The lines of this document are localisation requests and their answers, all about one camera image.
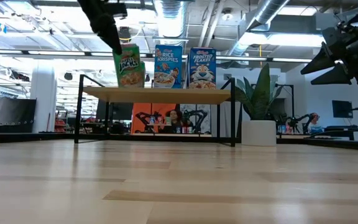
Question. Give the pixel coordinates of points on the white robot poster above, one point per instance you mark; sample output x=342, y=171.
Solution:
x=197, y=118

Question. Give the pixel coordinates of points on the white column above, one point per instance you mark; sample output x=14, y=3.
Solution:
x=43, y=99

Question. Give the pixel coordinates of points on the wooden shelf with black legs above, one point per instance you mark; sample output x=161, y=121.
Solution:
x=154, y=95

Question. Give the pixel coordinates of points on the Rice Krispies cereal box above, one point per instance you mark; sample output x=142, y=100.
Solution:
x=168, y=67

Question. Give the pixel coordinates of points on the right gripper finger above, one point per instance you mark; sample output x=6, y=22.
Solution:
x=323, y=60
x=337, y=76

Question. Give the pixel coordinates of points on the snake plant in white pot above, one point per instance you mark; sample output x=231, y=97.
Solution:
x=258, y=132

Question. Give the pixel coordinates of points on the Frosted Flakes cereal box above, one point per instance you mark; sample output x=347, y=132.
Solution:
x=202, y=70

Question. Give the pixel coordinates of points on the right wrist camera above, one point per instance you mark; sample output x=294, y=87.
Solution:
x=330, y=35

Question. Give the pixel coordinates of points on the black metal stand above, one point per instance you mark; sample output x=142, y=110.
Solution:
x=292, y=102

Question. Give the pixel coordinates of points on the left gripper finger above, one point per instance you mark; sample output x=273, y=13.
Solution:
x=110, y=35

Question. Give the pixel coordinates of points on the person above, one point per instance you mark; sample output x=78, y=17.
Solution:
x=174, y=116
x=315, y=119

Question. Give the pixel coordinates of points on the black fabric panel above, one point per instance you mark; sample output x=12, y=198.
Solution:
x=14, y=115

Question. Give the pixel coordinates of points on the background robot table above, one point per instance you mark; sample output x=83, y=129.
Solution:
x=337, y=129

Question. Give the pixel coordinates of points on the black ceiling dome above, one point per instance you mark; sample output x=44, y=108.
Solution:
x=125, y=32

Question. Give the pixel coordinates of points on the silver spiral ventilation duct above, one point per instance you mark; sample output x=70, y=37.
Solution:
x=267, y=12
x=171, y=18

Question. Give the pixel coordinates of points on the Apple Jacks cereal box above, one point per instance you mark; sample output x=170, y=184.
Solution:
x=142, y=76
x=129, y=68

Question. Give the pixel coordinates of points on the orange wall panel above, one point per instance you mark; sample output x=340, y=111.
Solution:
x=138, y=109

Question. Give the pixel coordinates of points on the black monitor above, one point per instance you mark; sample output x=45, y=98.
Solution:
x=342, y=109

